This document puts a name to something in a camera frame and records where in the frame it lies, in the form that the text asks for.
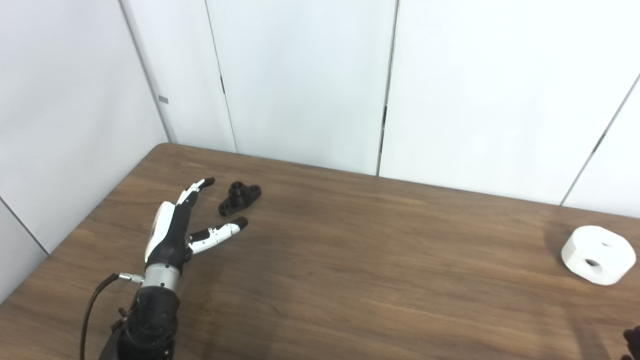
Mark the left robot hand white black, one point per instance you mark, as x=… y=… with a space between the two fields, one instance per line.
x=167 y=235

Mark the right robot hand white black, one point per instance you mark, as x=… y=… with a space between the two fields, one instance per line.
x=633 y=342

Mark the black flanged holder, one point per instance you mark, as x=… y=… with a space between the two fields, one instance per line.
x=239 y=199

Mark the round white piece with holes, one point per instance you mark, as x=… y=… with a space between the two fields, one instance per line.
x=600 y=252

